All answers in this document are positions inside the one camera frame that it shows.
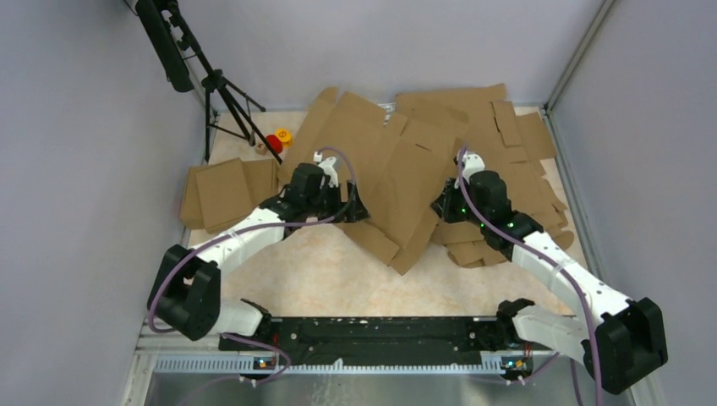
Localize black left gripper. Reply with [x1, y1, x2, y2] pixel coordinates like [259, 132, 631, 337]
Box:
[304, 179, 369, 223]

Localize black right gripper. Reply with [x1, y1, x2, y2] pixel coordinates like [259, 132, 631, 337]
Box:
[430, 177, 488, 228]

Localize large cardboard box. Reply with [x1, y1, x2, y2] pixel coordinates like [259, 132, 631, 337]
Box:
[279, 87, 469, 275]

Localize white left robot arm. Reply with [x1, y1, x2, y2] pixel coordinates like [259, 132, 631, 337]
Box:
[146, 156, 368, 350]

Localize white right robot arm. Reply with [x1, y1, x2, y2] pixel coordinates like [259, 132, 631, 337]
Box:
[432, 171, 669, 394]

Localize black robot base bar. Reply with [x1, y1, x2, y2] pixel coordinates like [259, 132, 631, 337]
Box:
[253, 316, 542, 366]

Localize folded cardboard box at left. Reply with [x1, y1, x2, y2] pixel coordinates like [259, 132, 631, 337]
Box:
[179, 158, 278, 233]

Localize stack of flat cardboard blanks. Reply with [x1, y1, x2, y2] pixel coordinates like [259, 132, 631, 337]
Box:
[394, 83, 576, 269]

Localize yellow round toy block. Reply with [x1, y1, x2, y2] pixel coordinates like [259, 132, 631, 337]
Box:
[274, 128, 293, 148]

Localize small wooden letter cube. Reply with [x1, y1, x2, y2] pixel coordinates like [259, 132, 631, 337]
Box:
[255, 143, 268, 156]

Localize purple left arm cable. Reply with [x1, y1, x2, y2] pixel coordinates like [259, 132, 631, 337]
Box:
[146, 146, 359, 334]

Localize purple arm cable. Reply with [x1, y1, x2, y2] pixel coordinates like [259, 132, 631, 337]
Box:
[456, 146, 605, 406]
[146, 146, 359, 334]

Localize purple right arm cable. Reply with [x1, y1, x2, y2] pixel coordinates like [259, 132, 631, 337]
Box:
[456, 146, 605, 406]

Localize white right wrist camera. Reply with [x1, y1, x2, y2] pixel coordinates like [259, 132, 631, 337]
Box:
[458, 151, 486, 182]

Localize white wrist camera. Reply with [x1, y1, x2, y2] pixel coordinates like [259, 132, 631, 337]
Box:
[314, 152, 339, 188]
[458, 151, 486, 182]

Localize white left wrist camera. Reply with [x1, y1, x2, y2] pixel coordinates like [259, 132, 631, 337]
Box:
[314, 152, 339, 188]

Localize black camera tripod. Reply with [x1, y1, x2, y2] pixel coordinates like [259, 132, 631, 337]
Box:
[128, 0, 282, 163]

